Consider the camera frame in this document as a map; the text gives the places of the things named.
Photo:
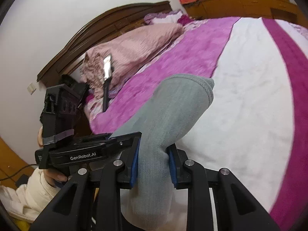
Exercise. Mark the wall switch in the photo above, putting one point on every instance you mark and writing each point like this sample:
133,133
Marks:
31,88

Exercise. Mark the white magenta towel blanket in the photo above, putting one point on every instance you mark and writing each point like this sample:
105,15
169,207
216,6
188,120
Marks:
252,89

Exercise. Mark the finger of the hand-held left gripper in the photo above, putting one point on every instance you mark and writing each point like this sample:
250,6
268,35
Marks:
96,139
125,139

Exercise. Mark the yellow object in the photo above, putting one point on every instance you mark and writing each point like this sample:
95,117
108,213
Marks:
21,225

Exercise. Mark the white plastic bag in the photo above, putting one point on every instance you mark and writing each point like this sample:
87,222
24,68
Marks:
10,202

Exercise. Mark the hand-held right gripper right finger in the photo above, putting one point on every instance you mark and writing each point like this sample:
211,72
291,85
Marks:
171,167

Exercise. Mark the purple ruffled pillow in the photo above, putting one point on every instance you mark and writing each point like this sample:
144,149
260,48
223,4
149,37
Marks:
166,16

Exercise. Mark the person's left hand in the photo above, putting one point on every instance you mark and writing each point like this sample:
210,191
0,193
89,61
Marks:
56,175

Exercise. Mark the grey pants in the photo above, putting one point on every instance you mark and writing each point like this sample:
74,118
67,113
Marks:
168,113

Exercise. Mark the purple floral bedsheet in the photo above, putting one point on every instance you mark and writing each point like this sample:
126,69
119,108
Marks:
168,60

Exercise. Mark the wooden cabinet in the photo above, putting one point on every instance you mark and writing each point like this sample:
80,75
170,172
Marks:
240,7

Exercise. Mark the dark wooden headboard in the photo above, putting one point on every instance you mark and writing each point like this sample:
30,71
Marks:
96,28

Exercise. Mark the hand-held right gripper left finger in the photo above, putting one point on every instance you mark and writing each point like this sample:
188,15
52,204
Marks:
134,166

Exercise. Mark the pink pillow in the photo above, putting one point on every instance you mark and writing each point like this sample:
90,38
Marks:
134,45

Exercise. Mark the person's left forearm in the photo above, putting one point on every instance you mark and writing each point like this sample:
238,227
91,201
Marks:
36,197

